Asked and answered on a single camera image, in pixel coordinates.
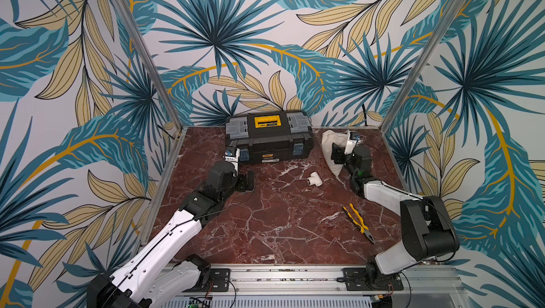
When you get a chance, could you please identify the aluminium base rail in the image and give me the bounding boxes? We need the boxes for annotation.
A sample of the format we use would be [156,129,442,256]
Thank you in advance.
[165,264,472,307]

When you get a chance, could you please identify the white pipe elbow fitting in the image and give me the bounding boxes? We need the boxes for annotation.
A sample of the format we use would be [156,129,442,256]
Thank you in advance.
[307,172,323,187]

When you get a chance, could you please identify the left aluminium corner post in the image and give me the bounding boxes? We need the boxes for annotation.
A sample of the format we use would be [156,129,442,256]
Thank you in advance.
[110,0,183,131]

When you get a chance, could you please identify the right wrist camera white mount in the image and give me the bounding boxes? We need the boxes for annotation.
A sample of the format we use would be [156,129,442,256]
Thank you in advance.
[344,131,360,155]

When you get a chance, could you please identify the aluminium corner post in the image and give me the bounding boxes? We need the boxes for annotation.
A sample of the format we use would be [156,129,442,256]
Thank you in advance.
[380,0,465,133]
[110,0,183,131]

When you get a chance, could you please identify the black yellow toolbox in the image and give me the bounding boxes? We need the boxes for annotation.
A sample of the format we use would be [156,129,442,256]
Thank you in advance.
[225,111,315,165]

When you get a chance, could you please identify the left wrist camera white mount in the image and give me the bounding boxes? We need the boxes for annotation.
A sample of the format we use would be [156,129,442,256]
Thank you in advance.
[224,147,250,164]

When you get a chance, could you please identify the right aluminium corner post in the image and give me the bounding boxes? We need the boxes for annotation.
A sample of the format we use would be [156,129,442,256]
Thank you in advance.
[380,0,465,133]

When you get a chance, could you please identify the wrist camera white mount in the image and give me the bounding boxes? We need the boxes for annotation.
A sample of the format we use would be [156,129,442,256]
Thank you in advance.
[344,131,360,155]
[224,147,250,164]

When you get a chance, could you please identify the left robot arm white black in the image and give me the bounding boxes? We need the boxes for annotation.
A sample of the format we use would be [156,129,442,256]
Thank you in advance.
[86,159,255,307]

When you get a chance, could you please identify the cream cloth soil bag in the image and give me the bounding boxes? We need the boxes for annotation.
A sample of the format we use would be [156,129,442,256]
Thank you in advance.
[321,128,353,183]

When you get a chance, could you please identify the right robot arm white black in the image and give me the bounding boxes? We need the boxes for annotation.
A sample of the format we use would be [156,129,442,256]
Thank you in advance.
[330,143,460,290]

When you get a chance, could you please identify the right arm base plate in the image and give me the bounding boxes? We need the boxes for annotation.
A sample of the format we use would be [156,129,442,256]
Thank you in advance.
[339,267,404,293]

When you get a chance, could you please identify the yellow black pliers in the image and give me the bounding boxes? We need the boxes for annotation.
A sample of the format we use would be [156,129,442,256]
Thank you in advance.
[343,204,376,244]

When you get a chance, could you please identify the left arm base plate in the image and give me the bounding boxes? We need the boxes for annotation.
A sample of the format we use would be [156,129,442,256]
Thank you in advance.
[186,268,231,292]

